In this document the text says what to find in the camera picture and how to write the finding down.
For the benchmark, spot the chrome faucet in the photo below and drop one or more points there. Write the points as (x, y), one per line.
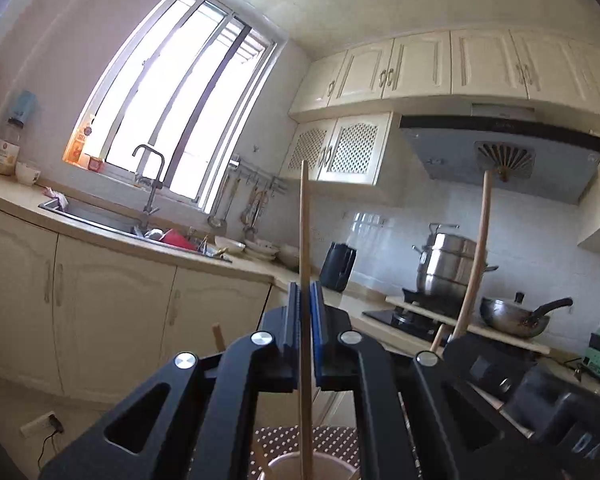
(152, 190)

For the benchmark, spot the orange bottle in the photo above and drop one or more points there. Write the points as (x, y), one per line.
(79, 140)

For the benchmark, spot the wooden chopstick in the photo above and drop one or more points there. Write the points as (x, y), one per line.
(305, 235)
(438, 340)
(476, 270)

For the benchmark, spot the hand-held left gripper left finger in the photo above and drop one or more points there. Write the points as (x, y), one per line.
(294, 330)

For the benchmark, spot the white framed window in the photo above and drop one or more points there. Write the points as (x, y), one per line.
(180, 85)

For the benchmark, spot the light blue wall holder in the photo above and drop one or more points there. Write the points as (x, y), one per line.
(24, 105)

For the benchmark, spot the pink white cloth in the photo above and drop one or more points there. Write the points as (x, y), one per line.
(55, 195)

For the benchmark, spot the white power strip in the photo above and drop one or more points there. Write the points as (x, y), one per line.
(35, 425)

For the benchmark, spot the brown polka dot tablecloth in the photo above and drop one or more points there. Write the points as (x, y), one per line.
(330, 440)

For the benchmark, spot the red dish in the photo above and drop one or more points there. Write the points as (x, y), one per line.
(177, 240)

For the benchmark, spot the cream upper wall cabinets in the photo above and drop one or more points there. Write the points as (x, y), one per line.
(480, 65)

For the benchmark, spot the pink cup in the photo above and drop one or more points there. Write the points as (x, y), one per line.
(285, 467)

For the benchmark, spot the grey range hood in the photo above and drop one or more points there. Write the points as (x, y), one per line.
(455, 160)

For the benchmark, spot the steel wok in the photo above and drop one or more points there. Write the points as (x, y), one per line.
(510, 317)

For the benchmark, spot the steel sink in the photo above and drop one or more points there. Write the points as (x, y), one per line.
(95, 220)

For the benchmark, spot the small white bowl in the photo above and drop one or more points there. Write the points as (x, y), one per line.
(27, 174)

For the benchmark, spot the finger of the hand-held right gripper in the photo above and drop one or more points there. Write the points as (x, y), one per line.
(510, 365)

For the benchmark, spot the small red jar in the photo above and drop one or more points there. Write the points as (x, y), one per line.
(96, 163)

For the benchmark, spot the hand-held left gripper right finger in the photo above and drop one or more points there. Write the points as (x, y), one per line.
(317, 330)

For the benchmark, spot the steel utensil rail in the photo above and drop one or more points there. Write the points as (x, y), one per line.
(260, 172)

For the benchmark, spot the steel steamer pot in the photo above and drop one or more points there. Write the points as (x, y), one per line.
(445, 265)

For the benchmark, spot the clear bottle white label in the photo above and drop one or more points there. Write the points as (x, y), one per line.
(5, 152)

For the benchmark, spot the dark blue kettle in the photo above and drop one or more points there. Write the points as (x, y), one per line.
(337, 267)

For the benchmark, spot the beige stone countertop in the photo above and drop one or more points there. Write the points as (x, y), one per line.
(10, 190)

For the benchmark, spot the black gas stove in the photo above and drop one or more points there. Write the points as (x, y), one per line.
(395, 322)

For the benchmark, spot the wide white bowl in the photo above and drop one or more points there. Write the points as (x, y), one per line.
(230, 246)

